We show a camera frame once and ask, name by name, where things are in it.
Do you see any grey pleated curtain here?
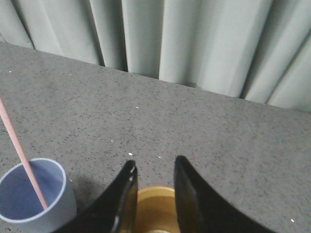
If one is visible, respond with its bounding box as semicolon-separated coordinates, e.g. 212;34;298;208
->
0;0;311;113

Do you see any blue plastic cup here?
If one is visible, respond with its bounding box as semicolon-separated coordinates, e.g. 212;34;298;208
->
0;158;77;233

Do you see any pink chopstick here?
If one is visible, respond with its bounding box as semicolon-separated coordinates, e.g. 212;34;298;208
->
0;98;48;210

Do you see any bamboo cylindrical holder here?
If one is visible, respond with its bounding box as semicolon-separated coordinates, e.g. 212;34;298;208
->
121;185;195;233

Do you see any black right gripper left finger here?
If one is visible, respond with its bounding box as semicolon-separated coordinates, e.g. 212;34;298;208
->
55;160;138;233

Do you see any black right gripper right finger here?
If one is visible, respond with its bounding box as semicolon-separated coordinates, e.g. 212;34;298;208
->
174;155;273;233

